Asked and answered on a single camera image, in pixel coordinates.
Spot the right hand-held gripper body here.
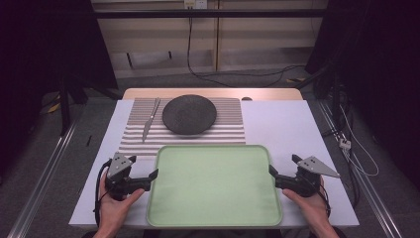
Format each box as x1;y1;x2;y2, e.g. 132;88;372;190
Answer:
275;155;342;198

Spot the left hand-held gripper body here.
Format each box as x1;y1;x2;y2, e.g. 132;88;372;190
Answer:
105;152;153;201

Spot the person's right hand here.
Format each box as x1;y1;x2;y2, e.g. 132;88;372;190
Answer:
281;177;332;229

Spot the person's left hand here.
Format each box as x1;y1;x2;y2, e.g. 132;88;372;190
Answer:
98;172;147;231

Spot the white table cover board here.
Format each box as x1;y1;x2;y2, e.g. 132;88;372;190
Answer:
68;98;361;230

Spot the silver metal fork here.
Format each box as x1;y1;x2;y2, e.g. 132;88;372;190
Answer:
142;96;161;144

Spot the light green tray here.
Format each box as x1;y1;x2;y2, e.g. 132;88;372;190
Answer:
146;144;284;229

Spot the striped grey white placemat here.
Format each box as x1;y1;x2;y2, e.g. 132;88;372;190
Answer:
118;96;247;157

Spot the dark grey round plate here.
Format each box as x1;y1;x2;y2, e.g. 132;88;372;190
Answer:
161;94;218;136

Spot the black metal stand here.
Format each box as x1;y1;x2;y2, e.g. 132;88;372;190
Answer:
57;73;89;137

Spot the dark curtain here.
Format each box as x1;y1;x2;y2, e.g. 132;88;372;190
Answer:
0;0;119;179
304;0;420;191

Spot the black horizontal bar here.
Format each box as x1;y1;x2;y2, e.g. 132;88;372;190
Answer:
93;9;329;20

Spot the right hand-held gripper black cable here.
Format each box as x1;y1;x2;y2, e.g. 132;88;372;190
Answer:
319;178;332;218

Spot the hand-held gripper black cable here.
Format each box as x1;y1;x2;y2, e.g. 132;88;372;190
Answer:
319;178;332;218
93;158;113;227

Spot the left hand-held gripper black cable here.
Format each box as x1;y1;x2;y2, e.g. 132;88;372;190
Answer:
93;158;113;227

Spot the white cable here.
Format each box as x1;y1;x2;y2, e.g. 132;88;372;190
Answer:
339;104;380;178

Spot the aluminium floor rail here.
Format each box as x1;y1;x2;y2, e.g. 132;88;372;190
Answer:
316;98;404;238
6;118;82;238

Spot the long black floor cable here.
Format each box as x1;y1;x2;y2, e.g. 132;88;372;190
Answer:
186;16;306;89

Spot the white wall socket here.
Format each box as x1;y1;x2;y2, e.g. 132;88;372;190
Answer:
183;0;209;10

